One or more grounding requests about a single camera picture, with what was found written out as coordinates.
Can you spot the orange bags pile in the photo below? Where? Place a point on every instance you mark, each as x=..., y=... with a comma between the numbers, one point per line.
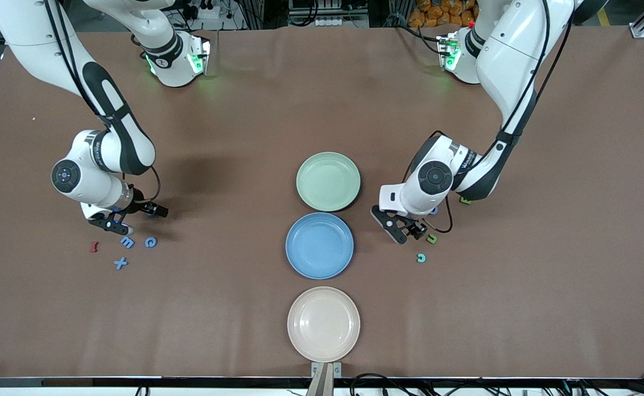
x=442, y=11

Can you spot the blue letter X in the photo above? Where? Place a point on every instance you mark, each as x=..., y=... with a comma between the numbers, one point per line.
x=120, y=263

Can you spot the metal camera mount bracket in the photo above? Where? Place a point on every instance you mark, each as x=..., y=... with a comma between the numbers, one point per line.
x=324, y=379

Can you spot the blue plate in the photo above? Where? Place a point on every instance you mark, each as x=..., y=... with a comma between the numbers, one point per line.
x=319, y=246

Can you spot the green plate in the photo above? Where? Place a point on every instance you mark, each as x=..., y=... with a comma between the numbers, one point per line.
x=328, y=181

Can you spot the green letter U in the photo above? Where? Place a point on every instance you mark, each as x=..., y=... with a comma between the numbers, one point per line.
x=429, y=238

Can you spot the white power strip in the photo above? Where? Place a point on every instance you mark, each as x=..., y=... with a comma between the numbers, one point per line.
x=330, y=22
x=206, y=11

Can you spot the blue letter C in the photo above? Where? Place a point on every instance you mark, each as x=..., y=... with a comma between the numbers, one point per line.
x=147, y=242

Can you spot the blue letter E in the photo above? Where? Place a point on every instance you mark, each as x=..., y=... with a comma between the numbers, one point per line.
x=127, y=242

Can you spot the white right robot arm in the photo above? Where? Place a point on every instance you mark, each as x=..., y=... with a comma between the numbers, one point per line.
x=30, y=33

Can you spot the beige plate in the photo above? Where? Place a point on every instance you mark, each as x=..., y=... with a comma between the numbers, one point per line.
x=323, y=324

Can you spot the brown table cover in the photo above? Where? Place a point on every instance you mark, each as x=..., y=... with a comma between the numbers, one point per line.
x=190, y=330

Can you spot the red letter I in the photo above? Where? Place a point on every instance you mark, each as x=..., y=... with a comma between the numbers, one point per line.
x=94, y=247

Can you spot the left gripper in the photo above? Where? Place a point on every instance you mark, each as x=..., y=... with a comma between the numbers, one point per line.
x=418, y=227

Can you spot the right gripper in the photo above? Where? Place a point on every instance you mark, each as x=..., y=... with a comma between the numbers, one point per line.
x=144, y=206

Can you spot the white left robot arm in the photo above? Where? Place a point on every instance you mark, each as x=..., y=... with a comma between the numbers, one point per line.
x=514, y=60

